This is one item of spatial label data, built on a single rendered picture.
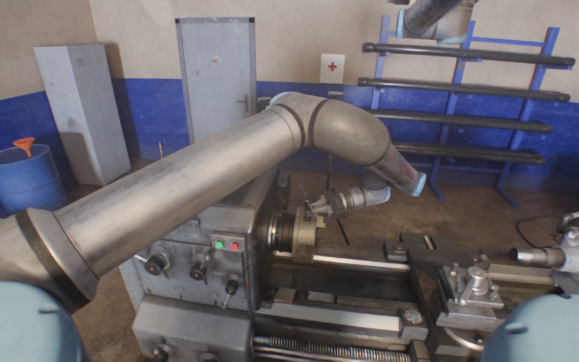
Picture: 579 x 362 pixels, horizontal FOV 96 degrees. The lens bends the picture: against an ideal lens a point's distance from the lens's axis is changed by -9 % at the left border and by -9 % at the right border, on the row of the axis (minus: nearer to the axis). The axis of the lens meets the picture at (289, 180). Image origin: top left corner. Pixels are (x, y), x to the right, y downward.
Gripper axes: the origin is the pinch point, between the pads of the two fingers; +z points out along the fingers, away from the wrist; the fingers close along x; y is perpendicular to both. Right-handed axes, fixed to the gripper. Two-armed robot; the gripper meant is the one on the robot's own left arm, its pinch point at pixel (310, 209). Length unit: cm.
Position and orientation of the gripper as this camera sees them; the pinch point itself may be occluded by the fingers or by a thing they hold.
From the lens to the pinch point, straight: 117.8
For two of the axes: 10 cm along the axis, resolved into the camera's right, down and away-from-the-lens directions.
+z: -9.7, 2.3, -1.2
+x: 2.5, 6.9, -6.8
